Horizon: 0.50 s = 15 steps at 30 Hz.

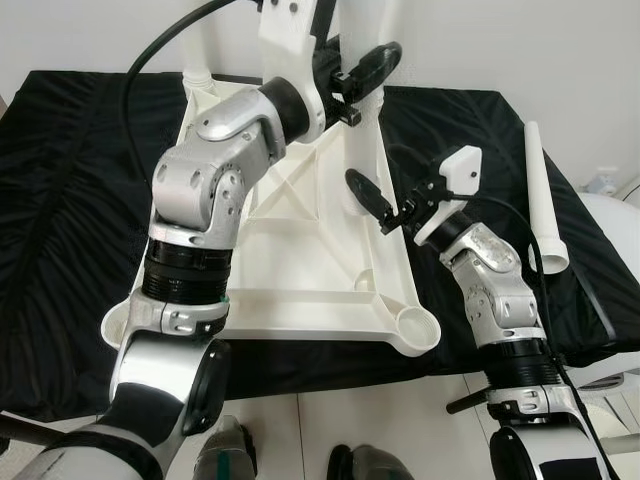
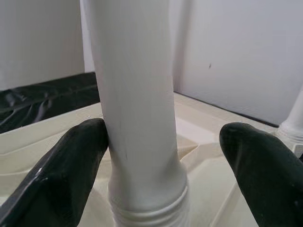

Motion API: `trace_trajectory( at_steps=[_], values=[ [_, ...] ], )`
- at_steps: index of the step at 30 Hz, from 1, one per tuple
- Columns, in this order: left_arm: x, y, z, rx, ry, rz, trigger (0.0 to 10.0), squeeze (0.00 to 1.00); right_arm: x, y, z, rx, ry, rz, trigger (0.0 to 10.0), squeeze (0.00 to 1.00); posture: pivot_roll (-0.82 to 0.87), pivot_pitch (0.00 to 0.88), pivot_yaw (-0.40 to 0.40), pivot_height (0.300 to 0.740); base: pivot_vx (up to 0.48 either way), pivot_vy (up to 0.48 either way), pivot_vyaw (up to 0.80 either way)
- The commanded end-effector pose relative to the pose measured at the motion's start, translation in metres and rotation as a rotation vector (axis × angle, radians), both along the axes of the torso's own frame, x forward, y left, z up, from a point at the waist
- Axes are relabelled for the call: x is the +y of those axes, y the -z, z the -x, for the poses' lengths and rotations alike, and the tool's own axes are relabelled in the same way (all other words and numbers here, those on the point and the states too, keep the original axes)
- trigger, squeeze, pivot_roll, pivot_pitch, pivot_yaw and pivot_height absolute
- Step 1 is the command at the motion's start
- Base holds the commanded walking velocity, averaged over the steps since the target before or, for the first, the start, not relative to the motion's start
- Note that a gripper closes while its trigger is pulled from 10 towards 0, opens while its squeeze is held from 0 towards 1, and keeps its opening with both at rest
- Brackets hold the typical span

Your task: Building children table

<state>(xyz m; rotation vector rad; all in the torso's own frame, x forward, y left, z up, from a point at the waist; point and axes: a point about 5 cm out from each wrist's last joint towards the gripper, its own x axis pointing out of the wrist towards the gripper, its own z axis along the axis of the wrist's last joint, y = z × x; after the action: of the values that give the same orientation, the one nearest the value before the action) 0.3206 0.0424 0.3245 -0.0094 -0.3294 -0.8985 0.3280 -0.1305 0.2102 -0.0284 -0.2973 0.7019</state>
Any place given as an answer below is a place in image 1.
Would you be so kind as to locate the white round base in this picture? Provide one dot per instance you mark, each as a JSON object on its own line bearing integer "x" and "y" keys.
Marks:
{"x": 615, "y": 420}

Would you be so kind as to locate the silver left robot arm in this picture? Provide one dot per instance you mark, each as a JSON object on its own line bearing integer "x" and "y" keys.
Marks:
{"x": 200, "y": 180}

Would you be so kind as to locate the grey metal rod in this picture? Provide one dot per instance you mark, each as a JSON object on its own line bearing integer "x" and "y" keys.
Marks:
{"x": 622, "y": 442}

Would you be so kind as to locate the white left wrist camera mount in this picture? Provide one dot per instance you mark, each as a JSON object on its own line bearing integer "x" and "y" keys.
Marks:
{"x": 290, "y": 50}

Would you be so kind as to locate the grey robot left foot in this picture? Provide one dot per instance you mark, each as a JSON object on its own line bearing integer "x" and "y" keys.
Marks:
{"x": 225, "y": 455}

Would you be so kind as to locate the small white wall device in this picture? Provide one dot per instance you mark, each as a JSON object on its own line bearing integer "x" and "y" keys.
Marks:
{"x": 605, "y": 180}

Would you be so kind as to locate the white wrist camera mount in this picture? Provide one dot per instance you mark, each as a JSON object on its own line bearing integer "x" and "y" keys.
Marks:
{"x": 460, "y": 170}
{"x": 290, "y": 50}

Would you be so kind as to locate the grey robot right foot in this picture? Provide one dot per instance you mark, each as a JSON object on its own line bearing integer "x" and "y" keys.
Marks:
{"x": 370, "y": 463}

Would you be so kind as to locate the grey robot foot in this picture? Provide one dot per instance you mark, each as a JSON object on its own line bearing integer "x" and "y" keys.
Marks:
{"x": 225, "y": 455}
{"x": 370, "y": 463}

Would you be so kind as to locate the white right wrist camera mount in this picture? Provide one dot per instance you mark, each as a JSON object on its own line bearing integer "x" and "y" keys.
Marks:
{"x": 460, "y": 170}

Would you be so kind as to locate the black table cloth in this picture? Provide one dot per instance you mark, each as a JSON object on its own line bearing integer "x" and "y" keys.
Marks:
{"x": 60, "y": 200}

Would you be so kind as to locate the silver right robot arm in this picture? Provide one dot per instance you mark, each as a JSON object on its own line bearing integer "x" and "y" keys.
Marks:
{"x": 490, "y": 290}

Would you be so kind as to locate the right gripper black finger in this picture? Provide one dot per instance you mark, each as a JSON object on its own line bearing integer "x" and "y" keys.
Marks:
{"x": 405, "y": 160}
{"x": 368, "y": 195}

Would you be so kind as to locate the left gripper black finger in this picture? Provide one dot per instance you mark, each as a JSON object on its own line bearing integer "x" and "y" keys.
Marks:
{"x": 375, "y": 65}

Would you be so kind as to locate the white plastic table top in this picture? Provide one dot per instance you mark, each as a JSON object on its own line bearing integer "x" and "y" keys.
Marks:
{"x": 320, "y": 250}

